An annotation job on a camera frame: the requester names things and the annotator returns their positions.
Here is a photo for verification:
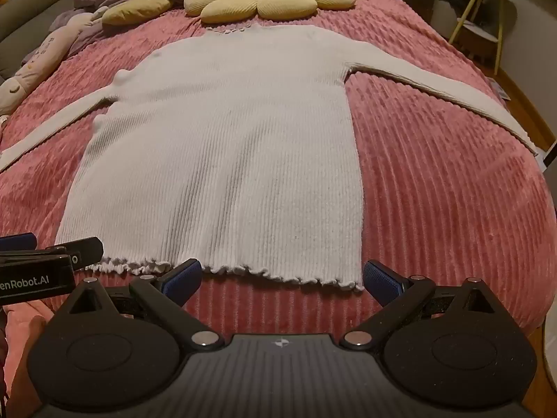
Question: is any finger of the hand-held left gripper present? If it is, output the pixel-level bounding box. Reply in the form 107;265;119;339
0;232;38;253
44;237;105;270

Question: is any pink ribbed plush blanket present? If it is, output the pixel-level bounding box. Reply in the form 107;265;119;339
0;0;557;401

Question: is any white ribbed knit sweater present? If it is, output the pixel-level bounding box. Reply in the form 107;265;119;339
0;24;542;292

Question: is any cream long plush pillow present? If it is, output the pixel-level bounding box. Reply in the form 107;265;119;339
0;6;109;116

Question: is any white bathroom scale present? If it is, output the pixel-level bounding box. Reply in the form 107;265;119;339
486;77;511;102

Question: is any yellow-legged side table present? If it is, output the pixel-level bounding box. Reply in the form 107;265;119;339
448;0;518;76

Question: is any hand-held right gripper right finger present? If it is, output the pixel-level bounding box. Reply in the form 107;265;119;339
340;260;508;351

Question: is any olive green headboard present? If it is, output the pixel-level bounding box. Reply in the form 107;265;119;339
0;0;74;79

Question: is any white floor object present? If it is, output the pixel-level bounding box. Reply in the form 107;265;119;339
534;137;557;176

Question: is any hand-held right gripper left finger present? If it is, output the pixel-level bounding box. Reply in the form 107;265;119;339
56;259;222;351

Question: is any yellow oval pillow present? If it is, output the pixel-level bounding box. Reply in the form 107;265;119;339
102;0;175;26

